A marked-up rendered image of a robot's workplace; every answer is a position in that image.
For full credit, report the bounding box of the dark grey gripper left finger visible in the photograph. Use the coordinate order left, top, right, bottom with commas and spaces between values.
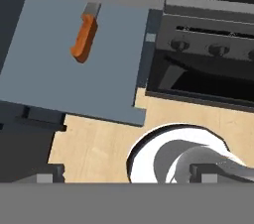
13, 164, 66, 184

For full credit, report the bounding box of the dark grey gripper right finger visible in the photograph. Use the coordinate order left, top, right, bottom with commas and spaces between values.
189, 164, 246, 184

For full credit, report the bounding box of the white and grey round object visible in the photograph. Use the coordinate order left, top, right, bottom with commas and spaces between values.
126, 122, 254, 184

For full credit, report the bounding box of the black glass oven door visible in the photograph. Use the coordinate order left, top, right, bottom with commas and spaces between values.
145, 49, 254, 114

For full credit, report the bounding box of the dark grey stove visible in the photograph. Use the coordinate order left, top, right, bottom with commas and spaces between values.
145, 0, 254, 114

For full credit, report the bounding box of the dark drawer handle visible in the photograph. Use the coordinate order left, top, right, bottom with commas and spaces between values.
14, 106, 68, 133

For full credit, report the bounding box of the orange-handled knife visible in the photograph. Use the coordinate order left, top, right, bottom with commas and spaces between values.
69, 1, 102, 64

